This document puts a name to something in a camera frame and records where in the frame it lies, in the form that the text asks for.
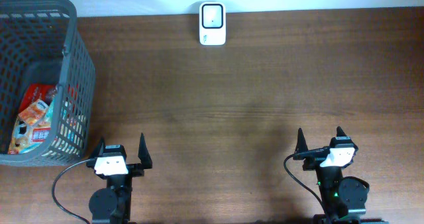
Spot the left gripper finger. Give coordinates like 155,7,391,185
138,133,153,169
89,137,105,158

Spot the green tissue pack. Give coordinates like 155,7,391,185
38,100,54,127

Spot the yellow wet wipes pack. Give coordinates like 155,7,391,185
7,118,50,154

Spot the orange Kleenex tissue pack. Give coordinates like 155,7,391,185
19,99,49,126

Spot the red snack bag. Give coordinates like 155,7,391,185
18,84,57,113

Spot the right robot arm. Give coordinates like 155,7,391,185
293,127,385,224

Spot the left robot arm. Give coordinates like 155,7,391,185
86,134,152,224

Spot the white barcode scanner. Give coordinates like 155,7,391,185
199,1,227,46

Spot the grey plastic shopping basket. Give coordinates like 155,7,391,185
1,0,95,166

